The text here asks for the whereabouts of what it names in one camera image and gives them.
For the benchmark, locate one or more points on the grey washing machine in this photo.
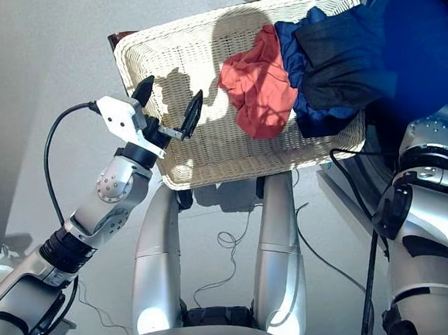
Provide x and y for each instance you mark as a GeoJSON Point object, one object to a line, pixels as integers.
{"type": "Point", "coordinates": [424, 43]}

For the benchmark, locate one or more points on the red garment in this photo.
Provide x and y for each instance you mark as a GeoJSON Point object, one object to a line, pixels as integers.
{"type": "Point", "coordinates": [261, 94]}

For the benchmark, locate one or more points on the blue garment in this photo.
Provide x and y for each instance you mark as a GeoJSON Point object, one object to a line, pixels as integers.
{"type": "Point", "coordinates": [289, 53]}

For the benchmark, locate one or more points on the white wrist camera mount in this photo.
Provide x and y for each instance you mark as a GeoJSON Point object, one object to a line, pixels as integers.
{"type": "Point", "coordinates": [117, 114]}

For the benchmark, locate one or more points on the dark grey garment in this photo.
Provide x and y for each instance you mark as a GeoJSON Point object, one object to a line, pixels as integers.
{"type": "Point", "coordinates": [336, 69]}

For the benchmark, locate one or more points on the pale woven basket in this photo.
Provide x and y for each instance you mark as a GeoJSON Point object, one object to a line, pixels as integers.
{"type": "Point", "coordinates": [207, 157]}

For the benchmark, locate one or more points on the black robot waist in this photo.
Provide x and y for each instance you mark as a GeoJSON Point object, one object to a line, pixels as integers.
{"type": "Point", "coordinates": [220, 316]}

